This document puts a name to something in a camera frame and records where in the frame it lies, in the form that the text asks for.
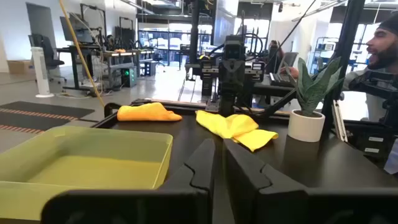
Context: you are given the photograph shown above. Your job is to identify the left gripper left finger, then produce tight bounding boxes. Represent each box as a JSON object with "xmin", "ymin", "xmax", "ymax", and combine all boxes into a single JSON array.
[{"xmin": 40, "ymin": 138, "xmax": 216, "ymax": 224}]

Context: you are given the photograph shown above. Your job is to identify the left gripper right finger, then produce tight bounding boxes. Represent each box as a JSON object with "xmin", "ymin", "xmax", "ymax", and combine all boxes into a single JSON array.
[{"xmin": 223, "ymin": 138, "xmax": 398, "ymax": 224}]

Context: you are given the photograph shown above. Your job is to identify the orange microfiber towel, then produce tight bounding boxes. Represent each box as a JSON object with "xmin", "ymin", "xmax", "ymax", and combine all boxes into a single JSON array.
[{"xmin": 117, "ymin": 102, "xmax": 183, "ymax": 123}]

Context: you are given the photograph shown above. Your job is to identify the yellow microfiber towel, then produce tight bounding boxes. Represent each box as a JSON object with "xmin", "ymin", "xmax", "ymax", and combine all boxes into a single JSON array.
[{"xmin": 195, "ymin": 110, "xmax": 279, "ymax": 152}]

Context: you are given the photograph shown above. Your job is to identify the person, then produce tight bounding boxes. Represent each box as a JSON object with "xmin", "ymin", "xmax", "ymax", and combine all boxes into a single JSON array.
[
  {"xmin": 341, "ymin": 12, "xmax": 398, "ymax": 175},
  {"xmin": 267, "ymin": 39, "xmax": 285, "ymax": 74}
]

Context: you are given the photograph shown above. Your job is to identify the grey laptop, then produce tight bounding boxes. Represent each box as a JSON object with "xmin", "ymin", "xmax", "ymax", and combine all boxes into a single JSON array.
[{"xmin": 269, "ymin": 52, "xmax": 299, "ymax": 87}]

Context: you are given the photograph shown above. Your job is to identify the person's hand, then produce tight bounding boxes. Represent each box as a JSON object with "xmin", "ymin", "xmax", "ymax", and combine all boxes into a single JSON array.
[{"xmin": 279, "ymin": 66, "xmax": 300, "ymax": 79}]

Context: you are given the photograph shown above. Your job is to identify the snake plant in white pot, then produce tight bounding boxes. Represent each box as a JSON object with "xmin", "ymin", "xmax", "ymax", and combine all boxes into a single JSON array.
[{"xmin": 287, "ymin": 57, "xmax": 345, "ymax": 143}]

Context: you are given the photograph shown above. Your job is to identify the yellow-green plastic bin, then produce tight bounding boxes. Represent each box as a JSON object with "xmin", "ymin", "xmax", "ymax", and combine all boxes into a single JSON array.
[{"xmin": 0, "ymin": 125, "xmax": 174, "ymax": 222}]

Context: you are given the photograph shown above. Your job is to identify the computer case with green light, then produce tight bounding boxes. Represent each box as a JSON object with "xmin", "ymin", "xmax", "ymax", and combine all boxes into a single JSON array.
[{"xmin": 120, "ymin": 66, "xmax": 137, "ymax": 88}]

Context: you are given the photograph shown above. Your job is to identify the black control box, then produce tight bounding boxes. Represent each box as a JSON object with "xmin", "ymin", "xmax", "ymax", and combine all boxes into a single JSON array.
[{"xmin": 341, "ymin": 119, "xmax": 398, "ymax": 162}]

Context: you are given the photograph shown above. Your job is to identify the black office desk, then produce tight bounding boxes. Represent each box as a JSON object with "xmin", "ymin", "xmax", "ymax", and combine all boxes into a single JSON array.
[{"xmin": 57, "ymin": 45, "xmax": 103, "ymax": 93}]

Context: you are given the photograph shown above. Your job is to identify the dark computer monitor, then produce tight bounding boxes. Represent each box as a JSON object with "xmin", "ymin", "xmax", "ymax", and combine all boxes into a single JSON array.
[{"xmin": 59, "ymin": 15, "xmax": 94, "ymax": 44}]

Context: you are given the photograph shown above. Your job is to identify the black striped floor mat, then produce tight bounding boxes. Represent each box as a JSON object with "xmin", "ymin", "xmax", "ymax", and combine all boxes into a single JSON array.
[{"xmin": 0, "ymin": 100, "xmax": 96, "ymax": 135}]

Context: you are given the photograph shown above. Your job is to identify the black office chair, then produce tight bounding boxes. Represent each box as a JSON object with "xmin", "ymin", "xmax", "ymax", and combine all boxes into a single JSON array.
[{"xmin": 28, "ymin": 33, "xmax": 67, "ymax": 84}]

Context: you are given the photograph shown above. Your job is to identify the white tower fan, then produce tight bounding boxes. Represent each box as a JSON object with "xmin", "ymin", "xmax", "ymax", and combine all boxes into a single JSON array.
[{"xmin": 30, "ymin": 46, "xmax": 55, "ymax": 98}]

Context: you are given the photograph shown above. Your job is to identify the cardboard box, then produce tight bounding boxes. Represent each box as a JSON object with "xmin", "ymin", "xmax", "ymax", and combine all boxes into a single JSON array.
[{"xmin": 6, "ymin": 60, "xmax": 35, "ymax": 75}]

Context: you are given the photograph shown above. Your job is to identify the black frame strut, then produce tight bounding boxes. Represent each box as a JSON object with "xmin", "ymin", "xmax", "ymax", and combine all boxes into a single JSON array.
[{"xmin": 321, "ymin": 0, "xmax": 366, "ymax": 131}]

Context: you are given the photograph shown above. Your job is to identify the orange cable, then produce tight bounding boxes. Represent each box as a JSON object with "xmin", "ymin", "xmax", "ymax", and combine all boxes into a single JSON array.
[{"xmin": 58, "ymin": 0, "xmax": 106, "ymax": 108}]

